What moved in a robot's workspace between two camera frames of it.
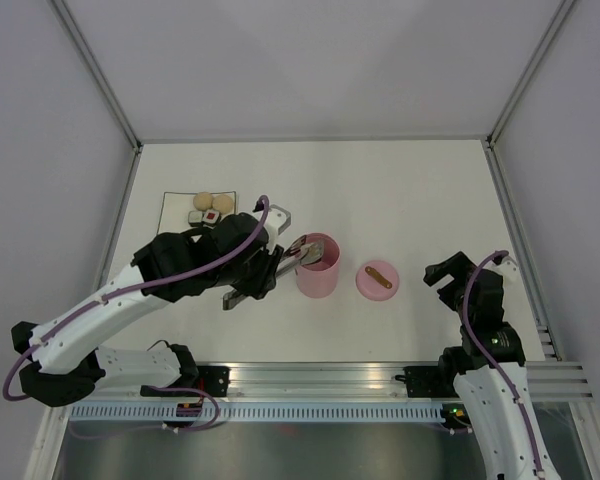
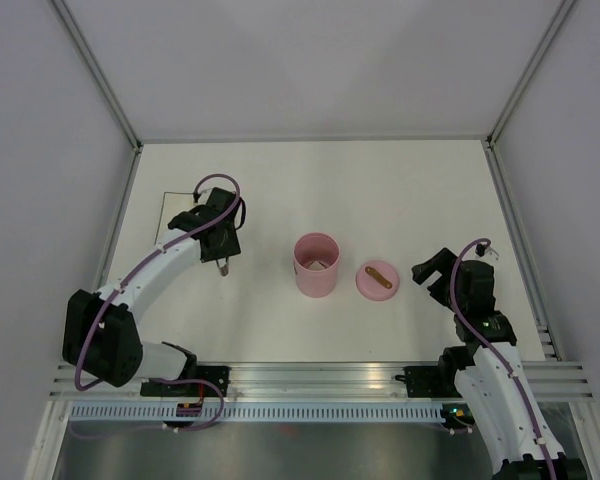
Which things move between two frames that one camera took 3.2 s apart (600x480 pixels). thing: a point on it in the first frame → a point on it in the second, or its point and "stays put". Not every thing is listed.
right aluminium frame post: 529,70 stays put
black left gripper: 269,259 → 230,249
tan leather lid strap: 378,277 stays put
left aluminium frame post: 68,22 stays put
